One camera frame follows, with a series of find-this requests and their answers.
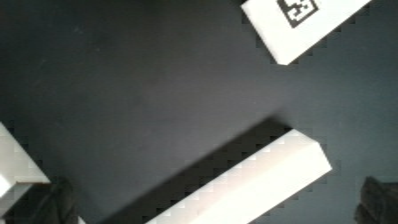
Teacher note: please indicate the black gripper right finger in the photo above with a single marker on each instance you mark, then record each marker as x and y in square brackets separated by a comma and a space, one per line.
[377, 208]

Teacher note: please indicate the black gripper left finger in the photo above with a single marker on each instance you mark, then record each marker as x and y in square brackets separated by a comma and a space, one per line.
[47, 205]

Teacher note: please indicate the white cabinet door panel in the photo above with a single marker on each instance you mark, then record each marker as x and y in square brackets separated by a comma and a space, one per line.
[294, 22]

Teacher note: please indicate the white cabinet top block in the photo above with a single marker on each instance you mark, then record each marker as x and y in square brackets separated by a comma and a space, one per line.
[20, 170]

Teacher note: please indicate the white front fence bar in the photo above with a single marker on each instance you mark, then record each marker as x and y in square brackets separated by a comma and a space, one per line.
[255, 185]

